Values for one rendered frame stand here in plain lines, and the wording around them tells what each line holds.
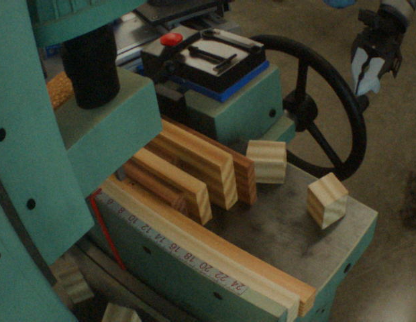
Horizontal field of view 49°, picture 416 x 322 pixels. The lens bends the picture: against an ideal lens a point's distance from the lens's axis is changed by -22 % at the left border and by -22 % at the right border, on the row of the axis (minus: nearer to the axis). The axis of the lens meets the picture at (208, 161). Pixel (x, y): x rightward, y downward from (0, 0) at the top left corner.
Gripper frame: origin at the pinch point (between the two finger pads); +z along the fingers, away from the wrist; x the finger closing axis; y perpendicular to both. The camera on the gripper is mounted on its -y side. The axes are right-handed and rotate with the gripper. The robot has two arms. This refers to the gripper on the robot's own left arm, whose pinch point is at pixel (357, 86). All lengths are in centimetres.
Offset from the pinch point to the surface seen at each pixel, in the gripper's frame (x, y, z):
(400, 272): -11, 91, 15
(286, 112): 9.1, -0.9, 10.6
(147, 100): 3.9, -33.2, 23.6
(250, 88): 5.4, -17.7, 14.1
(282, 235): -9.2, -17.9, 27.5
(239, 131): 5.2, -14.8, 19.2
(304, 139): 59, 103, -9
